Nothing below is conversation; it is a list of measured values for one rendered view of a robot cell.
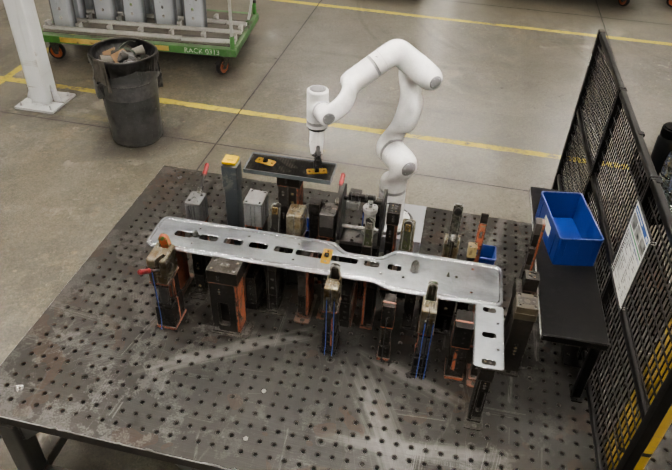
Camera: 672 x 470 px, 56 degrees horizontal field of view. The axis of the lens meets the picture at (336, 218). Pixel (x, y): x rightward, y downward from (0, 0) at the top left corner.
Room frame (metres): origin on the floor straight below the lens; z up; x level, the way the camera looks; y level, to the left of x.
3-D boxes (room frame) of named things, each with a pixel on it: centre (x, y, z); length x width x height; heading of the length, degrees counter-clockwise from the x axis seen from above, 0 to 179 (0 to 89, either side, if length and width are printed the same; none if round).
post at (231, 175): (2.25, 0.45, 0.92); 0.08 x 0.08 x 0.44; 80
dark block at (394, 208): (2.01, -0.23, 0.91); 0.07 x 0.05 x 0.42; 170
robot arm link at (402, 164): (2.32, -0.26, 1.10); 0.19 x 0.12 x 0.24; 25
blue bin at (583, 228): (1.97, -0.91, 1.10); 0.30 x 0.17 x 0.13; 0
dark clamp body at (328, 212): (2.04, 0.03, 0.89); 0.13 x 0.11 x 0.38; 170
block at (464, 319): (1.56, -0.47, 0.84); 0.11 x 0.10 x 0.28; 170
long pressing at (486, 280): (1.84, 0.05, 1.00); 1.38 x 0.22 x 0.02; 80
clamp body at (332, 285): (1.66, 0.00, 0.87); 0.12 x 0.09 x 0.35; 170
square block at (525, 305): (1.59, -0.68, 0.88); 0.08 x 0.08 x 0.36; 80
